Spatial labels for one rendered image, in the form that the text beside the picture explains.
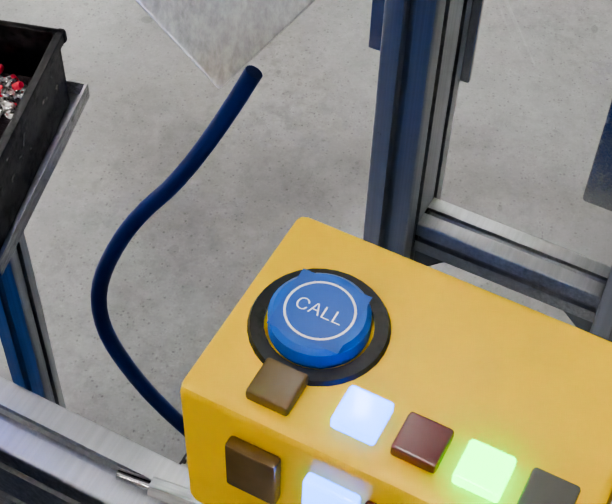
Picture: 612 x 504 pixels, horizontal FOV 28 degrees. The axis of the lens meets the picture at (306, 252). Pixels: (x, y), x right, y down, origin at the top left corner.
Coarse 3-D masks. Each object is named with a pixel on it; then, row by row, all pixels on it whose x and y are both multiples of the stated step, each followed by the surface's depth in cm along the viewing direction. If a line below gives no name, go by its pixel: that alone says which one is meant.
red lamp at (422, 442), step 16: (416, 416) 44; (400, 432) 44; (416, 432) 44; (432, 432) 44; (448, 432) 44; (400, 448) 43; (416, 448) 43; (432, 448) 43; (416, 464) 43; (432, 464) 43
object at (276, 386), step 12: (276, 360) 46; (264, 372) 45; (276, 372) 45; (288, 372) 45; (300, 372) 45; (252, 384) 45; (264, 384) 45; (276, 384) 45; (288, 384) 45; (300, 384) 45; (252, 396) 45; (264, 396) 45; (276, 396) 45; (288, 396) 45; (276, 408) 45; (288, 408) 44
